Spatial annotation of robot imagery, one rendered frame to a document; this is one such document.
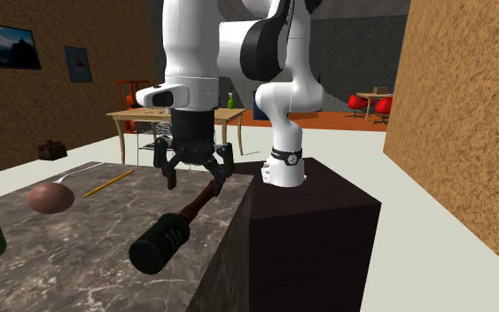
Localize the small wooden table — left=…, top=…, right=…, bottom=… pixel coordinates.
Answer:
left=355, top=85, right=394, bottom=122

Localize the blue wall picture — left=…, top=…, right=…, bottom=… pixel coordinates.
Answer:
left=63, top=45, right=94, bottom=83

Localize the blue box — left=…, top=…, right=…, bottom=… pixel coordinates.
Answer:
left=252, top=100, right=273, bottom=121

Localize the landscape wall picture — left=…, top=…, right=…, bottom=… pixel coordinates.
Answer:
left=0, top=19, right=43, bottom=71

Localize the brown basket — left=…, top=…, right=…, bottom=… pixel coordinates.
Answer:
left=36, top=139, right=68, bottom=162

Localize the light wooden table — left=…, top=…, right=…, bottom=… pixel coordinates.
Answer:
left=105, top=91, right=247, bottom=166

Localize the orange shelf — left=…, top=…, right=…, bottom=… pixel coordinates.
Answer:
left=116, top=79, right=151, bottom=134

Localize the brown tool with black grip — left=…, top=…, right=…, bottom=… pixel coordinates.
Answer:
left=128, top=179, right=218, bottom=276

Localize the dark robot stand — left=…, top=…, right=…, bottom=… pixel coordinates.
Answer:
left=230, top=157, right=382, bottom=312

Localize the brown egg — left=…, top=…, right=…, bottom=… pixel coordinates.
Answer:
left=27, top=182, right=76, bottom=215

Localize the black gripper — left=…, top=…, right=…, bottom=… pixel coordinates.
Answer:
left=152, top=108, right=236, bottom=198

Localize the silver spoon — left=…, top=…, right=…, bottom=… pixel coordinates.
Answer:
left=51, top=161, right=104, bottom=185

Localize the wire mesh chair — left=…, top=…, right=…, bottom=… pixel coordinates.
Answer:
left=134, top=120, right=174, bottom=153

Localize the yellow pencil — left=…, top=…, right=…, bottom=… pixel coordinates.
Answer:
left=82, top=168, right=136, bottom=199

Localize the red chair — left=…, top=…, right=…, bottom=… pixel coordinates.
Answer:
left=347, top=93, right=370, bottom=119
left=373, top=96, right=394, bottom=126

